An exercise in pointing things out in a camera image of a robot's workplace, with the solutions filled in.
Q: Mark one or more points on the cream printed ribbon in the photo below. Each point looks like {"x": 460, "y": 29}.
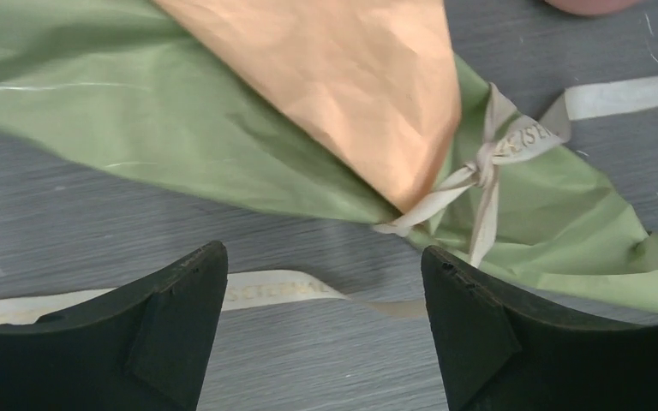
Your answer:
{"x": 506, "y": 140}

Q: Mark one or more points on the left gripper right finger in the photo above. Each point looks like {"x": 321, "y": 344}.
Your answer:
{"x": 500, "y": 347}

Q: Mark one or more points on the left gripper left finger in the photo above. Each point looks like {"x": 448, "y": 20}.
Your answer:
{"x": 142, "y": 346}

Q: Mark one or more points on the green orange flower bouquet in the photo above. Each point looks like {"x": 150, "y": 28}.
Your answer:
{"x": 348, "y": 110}

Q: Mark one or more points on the pink cylindrical vase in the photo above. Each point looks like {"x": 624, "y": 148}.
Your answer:
{"x": 591, "y": 8}

